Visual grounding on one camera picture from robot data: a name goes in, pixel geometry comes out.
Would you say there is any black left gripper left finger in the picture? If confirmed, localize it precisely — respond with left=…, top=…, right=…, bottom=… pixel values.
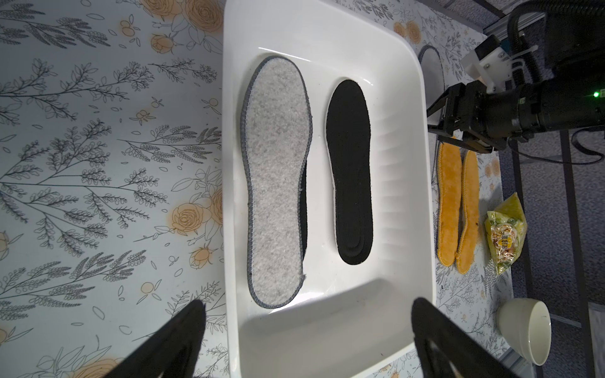
left=107, top=299, right=206, bottom=377

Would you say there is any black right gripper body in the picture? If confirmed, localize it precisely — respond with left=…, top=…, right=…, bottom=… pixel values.
left=427, top=80, right=534, bottom=154

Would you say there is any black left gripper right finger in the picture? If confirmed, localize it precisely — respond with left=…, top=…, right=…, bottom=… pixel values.
left=411, top=298, right=515, bottom=377

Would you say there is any grey felt insole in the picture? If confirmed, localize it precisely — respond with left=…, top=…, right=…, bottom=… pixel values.
left=239, top=56, right=313, bottom=309
left=418, top=45, right=446, bottom=107

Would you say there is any orange fuzzy insole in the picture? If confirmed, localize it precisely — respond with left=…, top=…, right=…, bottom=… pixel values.
left=437, top=143, right=463, bottom=266
left=456, top=151, right=480, bottom=274

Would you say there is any black foam insole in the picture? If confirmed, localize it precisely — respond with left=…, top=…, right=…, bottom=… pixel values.
left=326, top=80, right=373, bottom=266
left=299, top=165, right=308, bottom=258

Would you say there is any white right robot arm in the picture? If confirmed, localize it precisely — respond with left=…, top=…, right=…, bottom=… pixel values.
left=427, top=1, right=604, bottom=154

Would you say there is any white plastic storage box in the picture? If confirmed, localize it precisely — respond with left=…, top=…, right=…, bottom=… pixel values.
left=222, top=1, right=436, bottom=377

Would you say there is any white bowl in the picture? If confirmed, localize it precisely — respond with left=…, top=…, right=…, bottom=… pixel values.
left=496, top=298, right=551, bottom=366

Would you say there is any yellow-green snack bag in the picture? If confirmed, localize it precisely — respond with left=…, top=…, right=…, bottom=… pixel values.
left=485, top=192, right=528, bottom=276

